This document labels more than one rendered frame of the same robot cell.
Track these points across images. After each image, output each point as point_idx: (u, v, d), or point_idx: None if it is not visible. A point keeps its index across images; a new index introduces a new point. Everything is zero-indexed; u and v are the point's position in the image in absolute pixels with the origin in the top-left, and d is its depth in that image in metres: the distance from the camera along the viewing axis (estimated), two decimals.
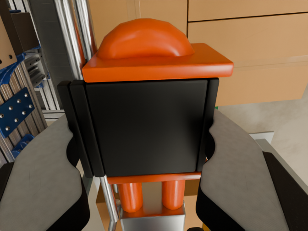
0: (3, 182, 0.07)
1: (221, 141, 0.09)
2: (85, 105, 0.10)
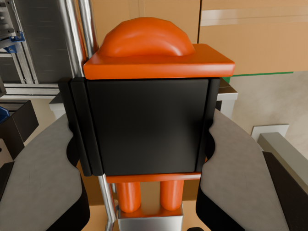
0: (3, 182, 0.07)
1: (221, 141, 0.09)
2: (86, 102, 0.10)
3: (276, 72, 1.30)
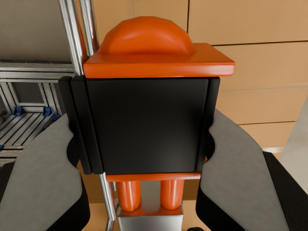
0: (4, 182, 0.07)
1: (221, 141, 0.09)
2: (86, 101, 0.10)
3: None
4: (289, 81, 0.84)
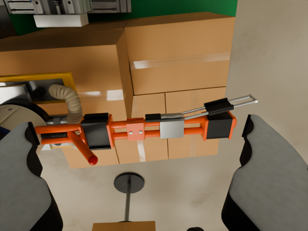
0: None
1: (259, 150, 0.08)
2: (229, 110, 0.50)
3: None
4: (145, 151, 1.44)
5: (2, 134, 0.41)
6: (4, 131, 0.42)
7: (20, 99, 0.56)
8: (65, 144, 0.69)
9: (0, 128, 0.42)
